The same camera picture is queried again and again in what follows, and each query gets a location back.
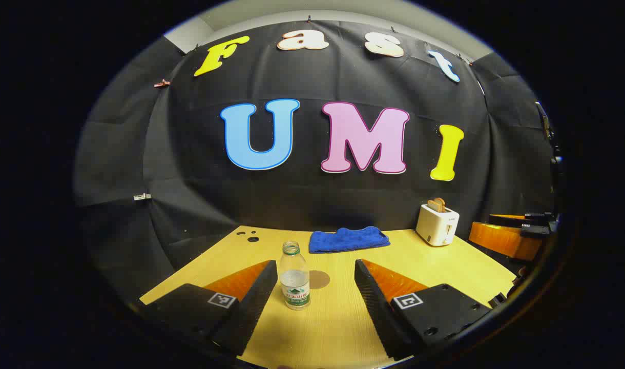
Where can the black backdrop cloth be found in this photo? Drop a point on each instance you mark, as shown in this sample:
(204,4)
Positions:
(189,154)

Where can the copper clip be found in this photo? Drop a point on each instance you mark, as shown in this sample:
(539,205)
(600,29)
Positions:
(162,83)

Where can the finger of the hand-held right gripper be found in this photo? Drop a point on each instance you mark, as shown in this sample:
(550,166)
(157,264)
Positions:
(540,216)
(502,240)

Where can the toasted bread slice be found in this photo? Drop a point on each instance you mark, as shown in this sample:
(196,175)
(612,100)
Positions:
(436,205)

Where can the round brown coaster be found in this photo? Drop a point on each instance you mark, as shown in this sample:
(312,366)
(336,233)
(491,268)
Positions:
(320,280)

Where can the blue folded towel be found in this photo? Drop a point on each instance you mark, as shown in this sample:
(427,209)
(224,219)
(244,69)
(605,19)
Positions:
(346,239)

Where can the white toaster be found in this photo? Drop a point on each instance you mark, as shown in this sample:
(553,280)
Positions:
(435,228)

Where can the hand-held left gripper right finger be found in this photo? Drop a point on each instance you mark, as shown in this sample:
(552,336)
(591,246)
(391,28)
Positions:
(376,307)

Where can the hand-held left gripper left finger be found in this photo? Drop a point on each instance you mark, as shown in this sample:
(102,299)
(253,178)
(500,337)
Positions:
(253,307)

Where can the clear plastic water bottle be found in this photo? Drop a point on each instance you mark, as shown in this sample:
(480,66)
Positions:
(294,287)

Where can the white clip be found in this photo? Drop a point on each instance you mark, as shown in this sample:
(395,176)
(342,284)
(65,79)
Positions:
(142,196)

